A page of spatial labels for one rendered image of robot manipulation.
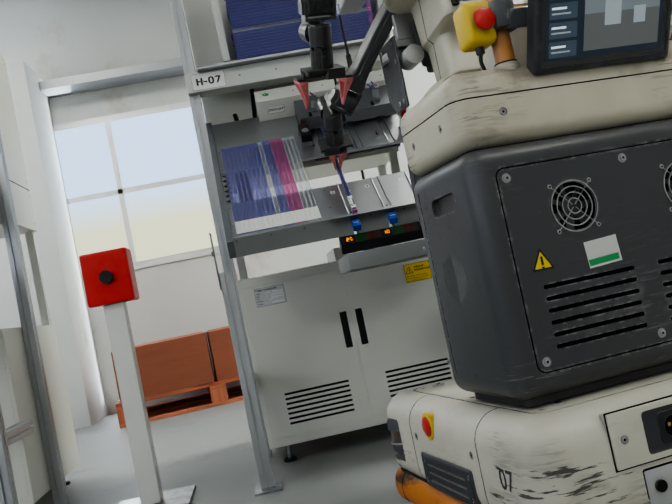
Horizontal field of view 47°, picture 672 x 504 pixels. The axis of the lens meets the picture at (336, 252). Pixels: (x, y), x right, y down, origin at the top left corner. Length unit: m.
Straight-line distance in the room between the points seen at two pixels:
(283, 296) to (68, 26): 4.02
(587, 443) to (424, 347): 1.51
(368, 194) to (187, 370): 2.58
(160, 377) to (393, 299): 2.40
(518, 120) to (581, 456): 0.51
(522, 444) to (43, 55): 5.42
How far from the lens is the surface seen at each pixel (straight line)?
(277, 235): 2.27
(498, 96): 1.25
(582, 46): 1.33
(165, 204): 5.78
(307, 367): 2.58
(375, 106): 2.74
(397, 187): 2.42
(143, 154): 5.86
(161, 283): 5.76
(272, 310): 2.57
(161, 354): 4.74
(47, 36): 6.24
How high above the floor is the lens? 0.51
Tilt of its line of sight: 3 degrees up
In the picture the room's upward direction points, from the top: 12 degrees counter-clockwise
